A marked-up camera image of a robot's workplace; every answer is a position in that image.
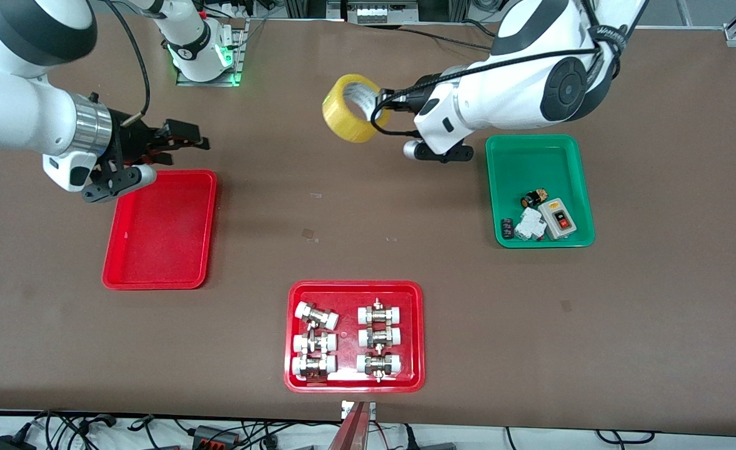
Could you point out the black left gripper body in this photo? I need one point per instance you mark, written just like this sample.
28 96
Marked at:
419 92

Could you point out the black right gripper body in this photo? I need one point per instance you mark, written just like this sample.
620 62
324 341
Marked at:
129 141

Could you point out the yellow packing tape roll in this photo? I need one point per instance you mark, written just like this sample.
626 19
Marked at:
343 119

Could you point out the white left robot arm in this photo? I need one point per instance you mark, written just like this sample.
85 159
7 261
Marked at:
505 100

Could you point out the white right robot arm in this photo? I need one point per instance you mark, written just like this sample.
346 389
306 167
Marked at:
5 106

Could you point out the empty red plastic tray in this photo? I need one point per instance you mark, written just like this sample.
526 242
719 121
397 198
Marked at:
159 231

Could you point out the green plastic tray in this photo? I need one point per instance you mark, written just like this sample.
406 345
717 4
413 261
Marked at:
533 162

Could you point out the red tray holding fittings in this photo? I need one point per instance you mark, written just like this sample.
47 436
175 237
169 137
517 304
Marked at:
350 331

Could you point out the white power strip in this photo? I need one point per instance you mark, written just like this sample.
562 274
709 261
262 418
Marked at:
380 14

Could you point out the black round orange push button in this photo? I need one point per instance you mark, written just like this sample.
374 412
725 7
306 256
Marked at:
532 199

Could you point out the small black terminal block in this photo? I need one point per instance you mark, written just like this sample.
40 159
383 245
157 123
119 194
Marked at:
506 228

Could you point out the white circuit breaker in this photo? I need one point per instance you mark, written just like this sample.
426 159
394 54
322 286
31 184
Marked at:
529 225

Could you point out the white capped metal pipe fitting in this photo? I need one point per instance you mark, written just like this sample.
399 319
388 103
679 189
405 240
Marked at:
380 337
378 364
313 342
313 364
316 315
380 314

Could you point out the red metal bar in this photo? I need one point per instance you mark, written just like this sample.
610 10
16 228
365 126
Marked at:
350 431

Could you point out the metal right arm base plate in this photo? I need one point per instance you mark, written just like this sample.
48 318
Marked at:
208 82

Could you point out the grey switch box red button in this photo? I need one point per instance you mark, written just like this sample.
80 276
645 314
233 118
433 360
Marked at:
558 220

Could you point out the silver metal bracket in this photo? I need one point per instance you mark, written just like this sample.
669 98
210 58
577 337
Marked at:
345 409

